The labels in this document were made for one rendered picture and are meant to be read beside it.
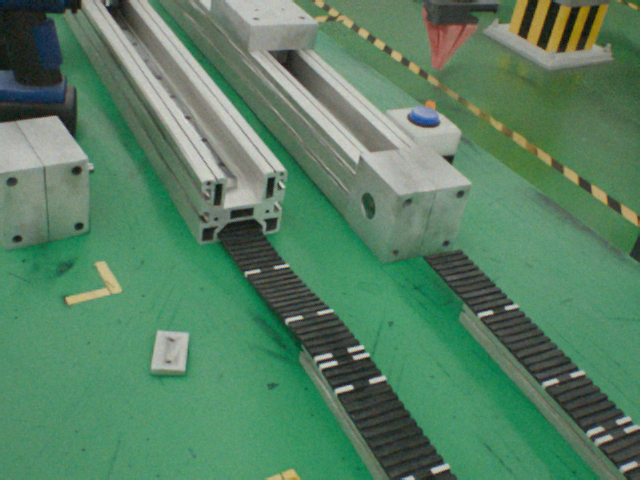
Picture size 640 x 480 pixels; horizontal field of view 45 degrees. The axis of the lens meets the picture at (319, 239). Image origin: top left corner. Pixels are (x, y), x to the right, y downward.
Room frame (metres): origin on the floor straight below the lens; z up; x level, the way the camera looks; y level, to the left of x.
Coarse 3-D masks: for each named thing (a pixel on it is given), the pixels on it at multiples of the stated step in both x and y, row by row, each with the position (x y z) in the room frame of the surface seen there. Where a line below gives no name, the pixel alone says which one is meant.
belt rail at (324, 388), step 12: (300, 360) 0.53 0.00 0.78; (312, 360) 0.51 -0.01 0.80; (312, 372) 0.51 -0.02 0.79; (324, 384) 0.50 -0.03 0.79; (324, 396) 0.49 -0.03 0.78; (336, 396) 0.47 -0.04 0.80; (336, 408) 0.47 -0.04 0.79; (348, 420) 0.46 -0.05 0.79; (348, 432) 0.45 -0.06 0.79; (360, 444) 0.44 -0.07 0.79; (360, 456) 0.43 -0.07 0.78; (372, 456) 0.43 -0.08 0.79; (372, 468) 0.42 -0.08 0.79
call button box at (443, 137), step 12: (396, 120) 0.97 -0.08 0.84; (408, 120) 0.98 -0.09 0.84; (444, 120) 1.00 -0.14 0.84; (408, 132) 0.95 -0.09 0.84; (420, 132) 0.95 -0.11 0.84; (432, 132) 0.95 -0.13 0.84; (444, 132) 0.96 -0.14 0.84; (456, 132) 0.97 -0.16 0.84; (420, 144) 0.94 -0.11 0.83; (432, 144) 0.95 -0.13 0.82; (444, 144) 0.96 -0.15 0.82; (456, 144) 0.97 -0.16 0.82; (444, 156) 0.97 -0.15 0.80
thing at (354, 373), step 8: (344, 368) 0.50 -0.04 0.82; (352, 368) 0.50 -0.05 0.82; (360, 368) 0.50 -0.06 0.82; (368, 368) 0.50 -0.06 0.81; (376, 368) 0.50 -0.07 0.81; (328, 376) 0.48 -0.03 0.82; (336, 376) 0.49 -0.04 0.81; (344, 376) 0.49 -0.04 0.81; (352, 376) 0.49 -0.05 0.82; (360, 376) 0.49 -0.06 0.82; (368, 376) 0.49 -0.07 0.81; (376, 376) 0.50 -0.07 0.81; (336, 384) 0.48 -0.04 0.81; (344, 384) 0.48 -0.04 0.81
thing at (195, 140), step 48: (96, 0) 1.15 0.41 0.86; (144, 0) 1.19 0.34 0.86; (96, 48) 1.07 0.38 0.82; (144, 48) 1.09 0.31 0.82; (144, 96) 0.86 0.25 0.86; (192, 96) 0.92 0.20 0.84; (144, 144) 0.86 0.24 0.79; (192, 144) 0.76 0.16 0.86; (240, 144) 0.78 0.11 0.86; (192, 192) 0.71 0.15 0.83; (240, 192) 0.74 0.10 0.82
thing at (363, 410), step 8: (392, 392) 0.48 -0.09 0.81; (368, 400) 0.46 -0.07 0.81; (376, 400) 0.47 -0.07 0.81; (384, 400) 0.47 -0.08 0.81; (392, 400) 0.47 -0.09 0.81; (400, 400) 0.47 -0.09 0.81; (344, 408) 0.45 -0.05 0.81; (352, 408) 0.45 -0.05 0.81; (360, 408) 0.45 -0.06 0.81; (368, 408) 0.46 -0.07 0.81; (376, 408) 0.46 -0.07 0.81; (384, 408) 0.46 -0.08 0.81; (392, 408) 0.46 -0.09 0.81; (400, 408) 0.46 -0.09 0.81; (352, 416) 0.44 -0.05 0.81; (360, 416) 0.44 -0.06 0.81; (368, 416) 0.45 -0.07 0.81; (376, 416) 0.45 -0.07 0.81
